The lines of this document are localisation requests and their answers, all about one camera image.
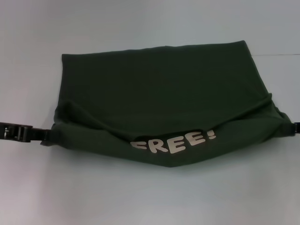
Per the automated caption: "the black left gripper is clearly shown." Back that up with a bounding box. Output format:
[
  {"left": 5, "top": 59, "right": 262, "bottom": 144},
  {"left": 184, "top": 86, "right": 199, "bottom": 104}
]
[{"left": 0, "top": 121, "right": 52, "bottom": 143}]

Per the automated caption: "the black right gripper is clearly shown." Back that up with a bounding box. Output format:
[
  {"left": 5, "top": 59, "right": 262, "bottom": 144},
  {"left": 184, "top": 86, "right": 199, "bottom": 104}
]
[{"left": 291, "top": 120, "right": 300, "bottom": 136}]

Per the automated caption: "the dark green t-shirt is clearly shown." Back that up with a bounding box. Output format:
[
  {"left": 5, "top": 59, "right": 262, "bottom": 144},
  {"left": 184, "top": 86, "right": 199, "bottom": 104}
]
[{"left": 39, "top": 40, "right": 293, "bottom": 168}]

